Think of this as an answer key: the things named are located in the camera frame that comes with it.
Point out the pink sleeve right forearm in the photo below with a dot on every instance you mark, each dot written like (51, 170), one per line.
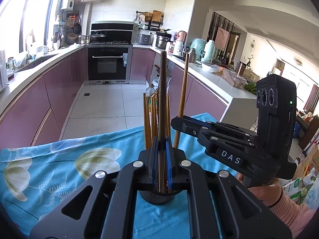
(296, 217)

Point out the black mesh pen cup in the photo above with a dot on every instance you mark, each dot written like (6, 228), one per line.
(155, 198)

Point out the black wall rack shelf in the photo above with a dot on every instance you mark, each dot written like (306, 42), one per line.
(151, 21)

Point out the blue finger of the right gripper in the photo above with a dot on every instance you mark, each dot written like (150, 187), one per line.
(192, 126)
(215, 135)

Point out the silver rice cooker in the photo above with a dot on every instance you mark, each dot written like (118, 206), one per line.
(143, 39)

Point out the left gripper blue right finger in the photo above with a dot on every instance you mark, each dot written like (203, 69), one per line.
(219, 205)

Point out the blue floral tablecloth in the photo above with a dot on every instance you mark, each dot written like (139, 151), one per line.
(34, 180)

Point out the white microwave oven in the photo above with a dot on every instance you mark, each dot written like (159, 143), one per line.
(3, 71)

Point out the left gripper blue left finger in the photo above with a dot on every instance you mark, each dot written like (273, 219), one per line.
(104, 205)

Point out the person's right hand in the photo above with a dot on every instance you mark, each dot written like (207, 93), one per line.
(268, 194)

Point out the teal electric kettle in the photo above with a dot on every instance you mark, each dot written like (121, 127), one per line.
(198, 44)

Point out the mint green thermos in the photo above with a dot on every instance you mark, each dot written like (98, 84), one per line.
(208, 51)

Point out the black range hood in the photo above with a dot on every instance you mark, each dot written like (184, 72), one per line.
(117, 32)

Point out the yellow cooking oil bottle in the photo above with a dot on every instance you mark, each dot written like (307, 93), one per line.
(151, 92)

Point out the steel stock pot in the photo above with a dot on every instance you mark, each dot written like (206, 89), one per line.
(161, 40)

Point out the black built-in oven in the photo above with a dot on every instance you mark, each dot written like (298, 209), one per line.
(109, 64)

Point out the black wok with lid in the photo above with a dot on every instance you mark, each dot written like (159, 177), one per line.
(97, 38)

